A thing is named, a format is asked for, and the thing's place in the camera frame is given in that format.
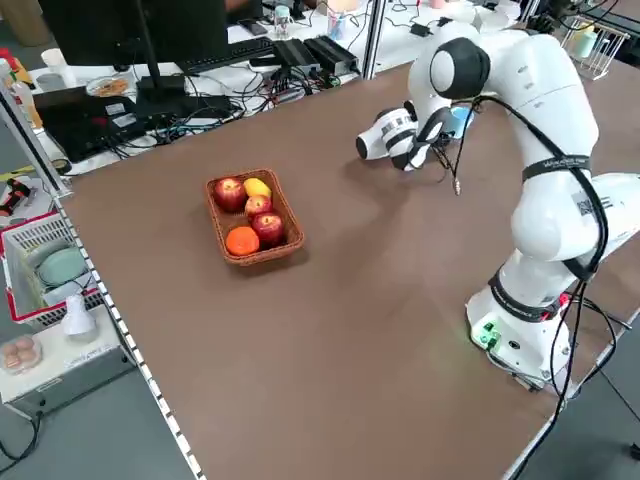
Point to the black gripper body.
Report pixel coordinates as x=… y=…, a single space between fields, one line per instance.
x=445 y=137

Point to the blue cup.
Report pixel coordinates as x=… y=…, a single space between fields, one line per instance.
x=462 y=120

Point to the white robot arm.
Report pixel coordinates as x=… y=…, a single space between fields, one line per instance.
x=550 y=100
x=622 y=210

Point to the pen holder cup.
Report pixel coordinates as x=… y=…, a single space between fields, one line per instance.
x=336 y=29

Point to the pale green cup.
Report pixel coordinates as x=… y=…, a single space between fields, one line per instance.
x=587 y=45

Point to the plate of snacks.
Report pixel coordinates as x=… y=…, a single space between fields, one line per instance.
x=107 y=87

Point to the white paper cup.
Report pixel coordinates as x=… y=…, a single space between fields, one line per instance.
x=57 y=67

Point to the black power adapter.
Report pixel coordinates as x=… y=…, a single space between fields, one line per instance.
x=421 y=29

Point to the black power supply box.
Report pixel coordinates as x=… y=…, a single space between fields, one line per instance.
x=295 y=54
x=332 y=52

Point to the yellow lemon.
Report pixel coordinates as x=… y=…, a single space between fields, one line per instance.
x=257 y=187

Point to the red apple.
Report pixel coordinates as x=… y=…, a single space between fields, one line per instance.
x=269 y=229
x=229 y=194
x=257 y=206

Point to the clear water bottle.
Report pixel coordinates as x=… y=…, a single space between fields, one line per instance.
x=281 y=25

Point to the black phone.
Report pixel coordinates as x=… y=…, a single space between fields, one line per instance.
x=252 y=27

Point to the brown wicker basket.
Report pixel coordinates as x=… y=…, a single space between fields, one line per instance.
x=260 y=260

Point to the orange fruit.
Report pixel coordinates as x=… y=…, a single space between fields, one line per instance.
x=242 y=241

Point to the black keyboard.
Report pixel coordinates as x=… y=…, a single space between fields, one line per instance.
x=225 y=55

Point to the black monitor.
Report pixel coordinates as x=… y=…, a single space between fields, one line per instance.
x=90 y=30

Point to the black tape roll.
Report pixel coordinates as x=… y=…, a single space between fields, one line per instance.
x=53 y=167

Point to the pale green plates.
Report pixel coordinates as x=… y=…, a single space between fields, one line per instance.
x=60 y=265

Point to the orange juice bottle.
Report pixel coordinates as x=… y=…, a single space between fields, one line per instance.
x=22 y=100

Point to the red white plastic basket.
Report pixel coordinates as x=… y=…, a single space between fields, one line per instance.
x=30 y=235

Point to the red black hand tool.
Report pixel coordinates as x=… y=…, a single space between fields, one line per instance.
x=15 y=197

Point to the grey metal cabinet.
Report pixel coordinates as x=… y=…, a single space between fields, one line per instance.
x=75 y=365

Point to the aluminium frame post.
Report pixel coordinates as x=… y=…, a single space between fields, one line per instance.
x=372 y=40

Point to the aluminium table rail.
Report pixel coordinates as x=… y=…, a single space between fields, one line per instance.
x=150 y=380

